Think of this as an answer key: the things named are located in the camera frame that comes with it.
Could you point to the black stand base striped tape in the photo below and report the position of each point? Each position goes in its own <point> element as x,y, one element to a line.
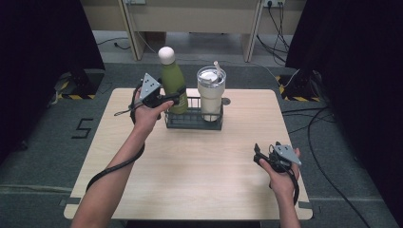
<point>82,84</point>
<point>299,87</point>

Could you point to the person's left hand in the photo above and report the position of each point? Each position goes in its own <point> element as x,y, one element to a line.
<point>145,118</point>

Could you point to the white wall socket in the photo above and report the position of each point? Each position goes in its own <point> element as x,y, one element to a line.
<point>134,1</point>
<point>274,2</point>

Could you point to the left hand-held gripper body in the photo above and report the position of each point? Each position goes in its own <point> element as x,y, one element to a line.
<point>149,88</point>

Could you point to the cream tumbler with clear lid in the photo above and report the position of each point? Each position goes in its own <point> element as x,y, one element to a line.
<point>210,95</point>

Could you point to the green bottle with white cap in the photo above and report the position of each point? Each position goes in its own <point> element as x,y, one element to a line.
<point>172,76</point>

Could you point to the person's right hand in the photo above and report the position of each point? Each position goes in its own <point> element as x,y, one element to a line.
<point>283,183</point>

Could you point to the grey round table grommet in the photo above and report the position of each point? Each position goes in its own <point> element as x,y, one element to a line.
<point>226,101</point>

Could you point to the beige wooden desk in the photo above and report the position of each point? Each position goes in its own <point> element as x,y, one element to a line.
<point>196,19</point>

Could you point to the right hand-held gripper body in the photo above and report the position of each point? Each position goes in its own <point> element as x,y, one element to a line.
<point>285,155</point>

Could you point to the black curtain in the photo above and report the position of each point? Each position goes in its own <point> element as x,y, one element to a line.
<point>38,63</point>
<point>358,79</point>

